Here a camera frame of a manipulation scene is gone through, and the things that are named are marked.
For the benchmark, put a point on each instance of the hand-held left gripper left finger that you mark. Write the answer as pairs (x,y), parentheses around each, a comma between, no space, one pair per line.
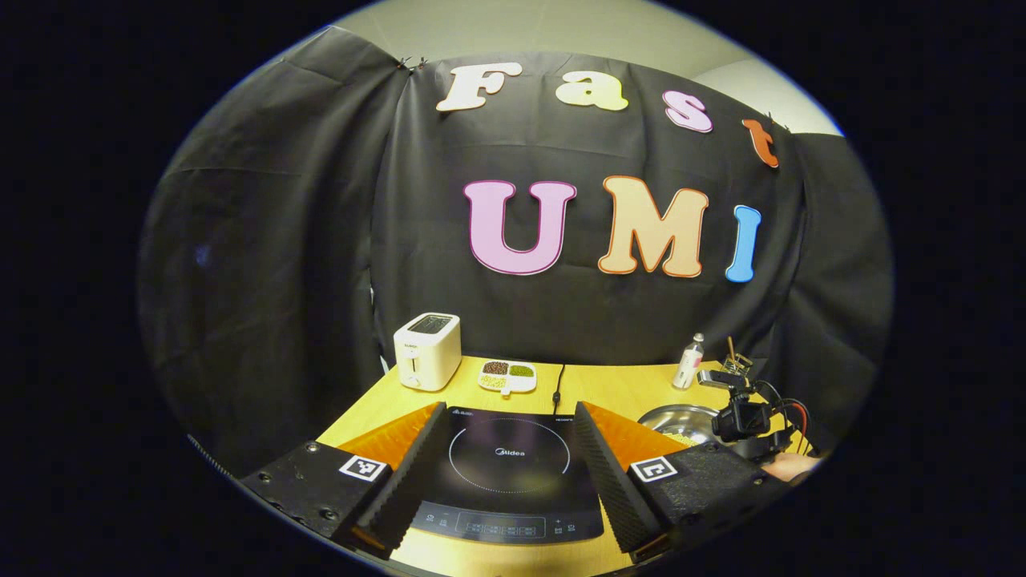
(397,489)

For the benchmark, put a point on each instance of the clear plastic bottle pink label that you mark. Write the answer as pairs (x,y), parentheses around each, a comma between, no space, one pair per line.
(688,365)

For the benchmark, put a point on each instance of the white toaster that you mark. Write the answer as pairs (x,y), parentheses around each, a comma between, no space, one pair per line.
(425,353)

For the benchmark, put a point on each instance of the black backdrop cloth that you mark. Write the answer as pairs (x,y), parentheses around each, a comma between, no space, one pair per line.
(304,240)

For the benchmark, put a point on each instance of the pile of yellow beans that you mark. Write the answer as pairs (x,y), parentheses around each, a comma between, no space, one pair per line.
(683,439)

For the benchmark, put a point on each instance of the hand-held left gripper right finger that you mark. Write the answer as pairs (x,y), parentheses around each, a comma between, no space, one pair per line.
(621,497)

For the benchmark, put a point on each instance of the black induction cooktop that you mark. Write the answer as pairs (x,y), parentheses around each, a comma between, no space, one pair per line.
(509,473)

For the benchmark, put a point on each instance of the white divided plate with beans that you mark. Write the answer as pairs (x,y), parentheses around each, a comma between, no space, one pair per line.
(506,377)

